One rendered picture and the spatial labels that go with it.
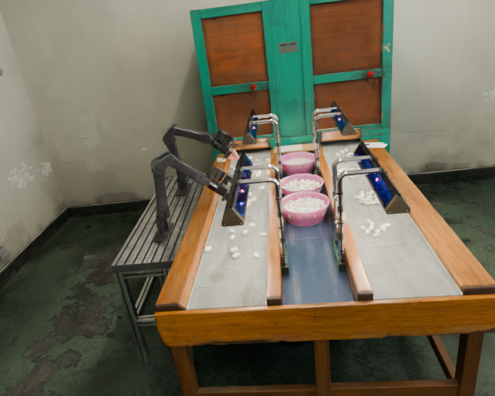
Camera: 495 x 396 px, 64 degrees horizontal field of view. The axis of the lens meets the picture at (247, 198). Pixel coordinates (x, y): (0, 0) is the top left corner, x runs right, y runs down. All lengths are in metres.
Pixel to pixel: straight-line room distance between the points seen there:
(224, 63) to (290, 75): 0.48
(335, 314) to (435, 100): 2.93
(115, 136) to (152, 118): 0.41
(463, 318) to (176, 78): 3.04
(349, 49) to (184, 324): 2.19
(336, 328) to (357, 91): 1.96
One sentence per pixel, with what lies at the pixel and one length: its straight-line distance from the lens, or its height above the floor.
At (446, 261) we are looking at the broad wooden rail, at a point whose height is 0.76.
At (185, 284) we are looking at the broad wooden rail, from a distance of 1.64.
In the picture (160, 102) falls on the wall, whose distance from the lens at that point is 3.92.
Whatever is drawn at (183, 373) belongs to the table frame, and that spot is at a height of 0.38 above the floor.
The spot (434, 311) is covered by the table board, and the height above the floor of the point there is 0.69.
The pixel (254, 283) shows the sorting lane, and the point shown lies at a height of 0.74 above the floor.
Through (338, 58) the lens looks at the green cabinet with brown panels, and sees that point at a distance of 3.03.
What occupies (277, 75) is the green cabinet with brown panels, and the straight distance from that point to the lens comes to 3.00.
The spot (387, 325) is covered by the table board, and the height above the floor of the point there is 0.64.
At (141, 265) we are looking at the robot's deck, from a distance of 2.04.
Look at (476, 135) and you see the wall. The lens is 4.38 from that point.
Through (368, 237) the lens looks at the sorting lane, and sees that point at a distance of 1.87.
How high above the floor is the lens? 1.69
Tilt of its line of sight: 24 degrees down
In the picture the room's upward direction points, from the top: 7 degrees counter-clockwise
